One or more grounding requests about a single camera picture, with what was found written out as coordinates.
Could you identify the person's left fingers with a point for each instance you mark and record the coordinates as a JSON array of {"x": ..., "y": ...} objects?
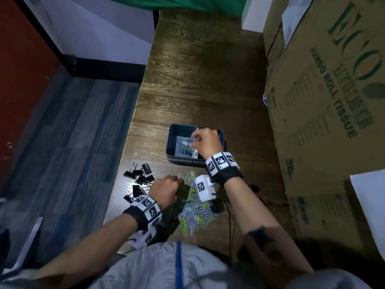
[{"x": 178, "y": 182}]

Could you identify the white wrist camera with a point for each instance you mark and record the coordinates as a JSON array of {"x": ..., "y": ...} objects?
[
  {"x": 204, "y": 188},
  {"x": 143, "y": 237}
]

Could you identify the grey shirt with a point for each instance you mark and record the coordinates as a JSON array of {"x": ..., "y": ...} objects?
[{"x": 144, "y": 267}]

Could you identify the pile of coloured paper clips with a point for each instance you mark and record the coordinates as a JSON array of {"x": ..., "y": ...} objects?
[{"x": 195, "y": 213}]

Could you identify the dark blue plastic tray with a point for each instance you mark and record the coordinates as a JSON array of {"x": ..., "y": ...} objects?
[{"x": 174, "y": 156}]

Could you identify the person's right hand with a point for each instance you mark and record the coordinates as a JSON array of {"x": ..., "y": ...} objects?
[{"x": 210, "y": 142}]

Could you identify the person's left hand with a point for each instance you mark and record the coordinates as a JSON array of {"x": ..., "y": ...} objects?
[{"x": 164, "y": 192}]

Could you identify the paper clips inside tray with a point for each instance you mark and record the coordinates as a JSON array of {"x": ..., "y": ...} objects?
[{"x": 182, "y": 145}]

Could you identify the black marker wristband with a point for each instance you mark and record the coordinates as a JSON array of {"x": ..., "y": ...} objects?
[
  {"x": 222, "y": 167},
  {"x": 146, "y": 210}
]

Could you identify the person's right fingers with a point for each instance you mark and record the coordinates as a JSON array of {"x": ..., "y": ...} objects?
[{"x": 196, "y": 139}]

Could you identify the green cloth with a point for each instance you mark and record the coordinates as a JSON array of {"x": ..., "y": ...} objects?
[{"x": 195, "y": 2}]

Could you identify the pile of black binder clips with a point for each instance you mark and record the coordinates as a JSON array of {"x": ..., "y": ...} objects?
[{"x": 140, "y": 177}]

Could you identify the person's left forearm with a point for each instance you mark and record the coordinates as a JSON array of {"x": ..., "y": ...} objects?
[{"x": 90, "y": 251}]

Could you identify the large printed cardboard box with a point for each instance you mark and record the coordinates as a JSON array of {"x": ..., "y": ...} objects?
[{"x": 324, "y": 117}]

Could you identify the person's right forearm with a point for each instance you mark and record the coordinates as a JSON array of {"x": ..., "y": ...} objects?
[{"x": 258, "y": 225}]

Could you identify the white paper sheet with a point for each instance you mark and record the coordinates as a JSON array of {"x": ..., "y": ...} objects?
[{"x": 371, "y": 204}]

